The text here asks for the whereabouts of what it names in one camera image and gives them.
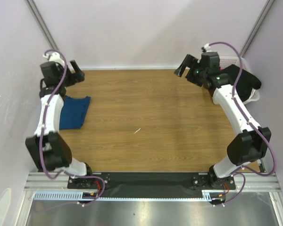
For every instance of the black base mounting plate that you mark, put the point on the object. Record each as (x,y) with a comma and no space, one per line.
(162,184)

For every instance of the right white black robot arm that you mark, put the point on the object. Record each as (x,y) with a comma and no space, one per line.
(249,144)

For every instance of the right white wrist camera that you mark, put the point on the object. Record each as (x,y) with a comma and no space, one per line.
(206,48)

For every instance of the grey slotted cable duct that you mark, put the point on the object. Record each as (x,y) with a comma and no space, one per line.
(198,196)

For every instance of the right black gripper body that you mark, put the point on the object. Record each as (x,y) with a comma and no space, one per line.
(191,72)

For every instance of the blue printed t shirt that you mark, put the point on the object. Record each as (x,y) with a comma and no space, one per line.
(74,112)

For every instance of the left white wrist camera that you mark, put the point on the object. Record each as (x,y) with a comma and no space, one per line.
(54,57)

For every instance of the right aluminium frame post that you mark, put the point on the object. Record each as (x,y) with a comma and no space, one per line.
(257,25)

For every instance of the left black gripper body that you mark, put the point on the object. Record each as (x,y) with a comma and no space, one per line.
(71,78)

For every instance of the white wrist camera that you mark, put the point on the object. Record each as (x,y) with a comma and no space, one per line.
(206,48)
(54,57)

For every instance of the black t shirt in basket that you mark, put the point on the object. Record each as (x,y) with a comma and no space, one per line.
(247,82)

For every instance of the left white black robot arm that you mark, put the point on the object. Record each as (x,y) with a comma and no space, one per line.
(47,148)

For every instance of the aluminium frame post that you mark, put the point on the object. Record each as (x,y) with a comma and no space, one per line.
(32,6)
(257,25)

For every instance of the left aluminium frame post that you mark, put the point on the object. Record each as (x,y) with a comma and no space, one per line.
(32,6)

